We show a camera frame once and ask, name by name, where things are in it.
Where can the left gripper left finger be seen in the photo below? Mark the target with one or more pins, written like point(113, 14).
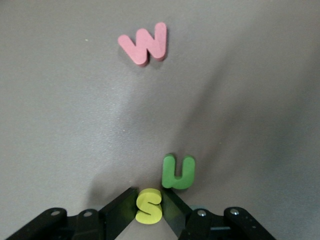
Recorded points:
point(100, 227)

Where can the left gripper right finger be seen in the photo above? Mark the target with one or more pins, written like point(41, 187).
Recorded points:
point(200, 225)

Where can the yellow foam letter s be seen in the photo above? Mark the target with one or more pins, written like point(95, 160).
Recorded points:
point(147, 206)

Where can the green foam letter u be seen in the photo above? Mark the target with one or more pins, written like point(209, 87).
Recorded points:
point(167, 175)

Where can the brown table cover sheet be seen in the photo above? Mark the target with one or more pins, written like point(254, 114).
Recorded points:
point(75, 125)

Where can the pink foam letter w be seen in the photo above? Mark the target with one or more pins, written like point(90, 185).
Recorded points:
point(160, 40)

